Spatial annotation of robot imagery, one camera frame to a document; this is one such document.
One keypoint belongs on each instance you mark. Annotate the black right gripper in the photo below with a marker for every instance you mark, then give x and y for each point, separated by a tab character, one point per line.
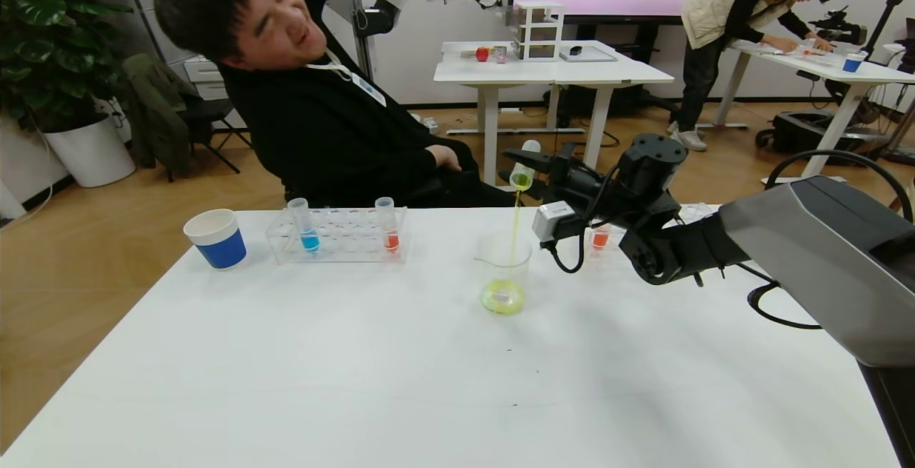
561	165

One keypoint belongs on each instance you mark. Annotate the yellow pigment test tube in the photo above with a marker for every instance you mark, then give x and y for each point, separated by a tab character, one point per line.
522	178

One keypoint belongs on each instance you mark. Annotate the blue pigment test tube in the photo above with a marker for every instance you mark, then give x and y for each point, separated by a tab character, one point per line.
309	239

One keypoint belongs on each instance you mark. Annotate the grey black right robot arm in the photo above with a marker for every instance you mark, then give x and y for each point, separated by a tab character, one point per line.
822	254

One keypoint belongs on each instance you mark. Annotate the red pigment test tube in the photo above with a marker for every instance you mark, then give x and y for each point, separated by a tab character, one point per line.
600	239
390	239

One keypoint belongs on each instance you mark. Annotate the clear glass beaker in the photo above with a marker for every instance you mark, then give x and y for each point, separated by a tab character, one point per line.
502	296

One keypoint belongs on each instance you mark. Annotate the clear acrylic test tube rack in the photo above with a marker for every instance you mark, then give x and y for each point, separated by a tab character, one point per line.
350	243
700	212

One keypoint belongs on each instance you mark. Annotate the white standing desk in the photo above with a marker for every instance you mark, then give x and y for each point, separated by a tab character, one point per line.
557	73

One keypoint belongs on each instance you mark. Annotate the red apple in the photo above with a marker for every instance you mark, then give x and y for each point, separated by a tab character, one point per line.
482	55

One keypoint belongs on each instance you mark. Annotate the grey flat tablet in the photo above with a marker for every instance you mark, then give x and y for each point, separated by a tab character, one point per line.
593	57

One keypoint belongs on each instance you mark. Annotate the small white drawer organizer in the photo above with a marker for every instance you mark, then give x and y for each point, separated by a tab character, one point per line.
537	32

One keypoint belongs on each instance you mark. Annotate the seated person in black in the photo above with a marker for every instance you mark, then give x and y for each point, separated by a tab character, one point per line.
336	125

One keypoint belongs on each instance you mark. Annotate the person in beige vest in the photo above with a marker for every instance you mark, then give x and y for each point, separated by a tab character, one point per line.
715	3

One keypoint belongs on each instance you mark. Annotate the blue white paper cup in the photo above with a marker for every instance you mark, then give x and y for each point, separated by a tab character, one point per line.
221	246

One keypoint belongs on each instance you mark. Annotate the black folding chair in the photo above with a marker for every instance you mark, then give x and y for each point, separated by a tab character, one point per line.
207	112

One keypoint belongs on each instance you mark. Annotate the small blue paper cup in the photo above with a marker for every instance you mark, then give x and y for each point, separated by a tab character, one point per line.
852	64

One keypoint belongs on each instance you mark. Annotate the white desk with angled legs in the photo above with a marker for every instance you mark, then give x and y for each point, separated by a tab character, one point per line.
858	75

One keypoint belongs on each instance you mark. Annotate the black background robot gripper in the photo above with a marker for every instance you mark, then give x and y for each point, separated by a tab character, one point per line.
840	28

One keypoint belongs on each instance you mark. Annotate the white drawer cabinet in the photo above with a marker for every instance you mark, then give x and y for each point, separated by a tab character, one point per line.
207	82

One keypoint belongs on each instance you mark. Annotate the dark green jacket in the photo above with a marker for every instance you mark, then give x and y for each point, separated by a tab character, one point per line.
154	111

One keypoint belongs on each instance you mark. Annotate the black tripod stand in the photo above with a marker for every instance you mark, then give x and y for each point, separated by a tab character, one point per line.
886	11

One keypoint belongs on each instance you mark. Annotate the white plant pot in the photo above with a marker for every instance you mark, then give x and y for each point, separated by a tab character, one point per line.
93	157

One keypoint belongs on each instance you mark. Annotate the green leafy plant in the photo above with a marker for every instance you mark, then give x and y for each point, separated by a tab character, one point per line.
50	39

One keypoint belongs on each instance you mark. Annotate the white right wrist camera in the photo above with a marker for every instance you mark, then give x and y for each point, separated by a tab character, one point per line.
552	223

